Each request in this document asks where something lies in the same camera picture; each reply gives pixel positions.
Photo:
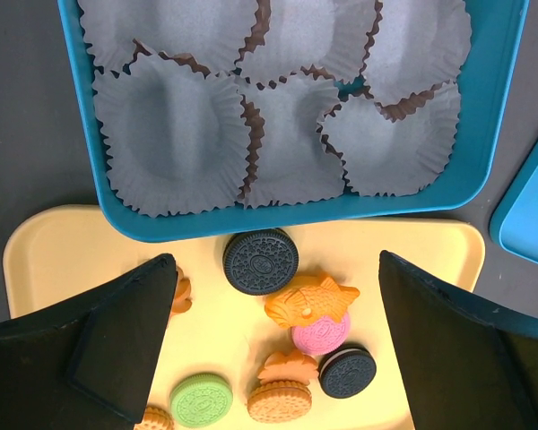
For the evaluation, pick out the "green sandwich cookie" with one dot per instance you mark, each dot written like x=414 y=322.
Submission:
x=200 y=400

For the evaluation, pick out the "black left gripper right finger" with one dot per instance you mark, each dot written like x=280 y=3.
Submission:
x=466 y=362

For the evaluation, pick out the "small black sandwich cookie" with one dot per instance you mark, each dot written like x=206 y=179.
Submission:
x=346 y=371

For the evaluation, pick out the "teal tin lid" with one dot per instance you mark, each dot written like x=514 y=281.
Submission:
x=514 y=223

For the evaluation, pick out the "orange flower shaped cookie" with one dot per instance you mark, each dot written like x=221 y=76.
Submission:
x=182 y=301

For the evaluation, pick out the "pink sandwich cookie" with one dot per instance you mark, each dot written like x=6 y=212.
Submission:
x=322 y=336

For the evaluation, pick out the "white paper cupcake liner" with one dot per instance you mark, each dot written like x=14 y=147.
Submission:
x=292 y=163
x=212 y=32
x=394 y=158
x=177 y=140
x=327 y=35
x=419 y=44

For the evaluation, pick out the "orange fish shaped cookie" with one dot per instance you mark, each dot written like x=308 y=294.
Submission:
x=308 y=298

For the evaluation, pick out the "orange round sandwich cookie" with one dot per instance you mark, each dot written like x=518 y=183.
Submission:
x=279 y=402

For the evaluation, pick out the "large black sandwich cookie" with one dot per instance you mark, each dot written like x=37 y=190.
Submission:
x=261 y=262

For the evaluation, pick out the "teal cookie tin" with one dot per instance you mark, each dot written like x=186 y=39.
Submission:
x=483 y=83

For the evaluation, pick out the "orange leaf shaped cookie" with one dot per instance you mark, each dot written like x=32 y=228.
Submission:
x=296 y=366

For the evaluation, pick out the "yellow plastic tray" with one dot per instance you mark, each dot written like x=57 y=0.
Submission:
x=62 y=252

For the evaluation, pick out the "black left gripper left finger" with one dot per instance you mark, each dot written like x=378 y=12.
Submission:
x=90 y=359

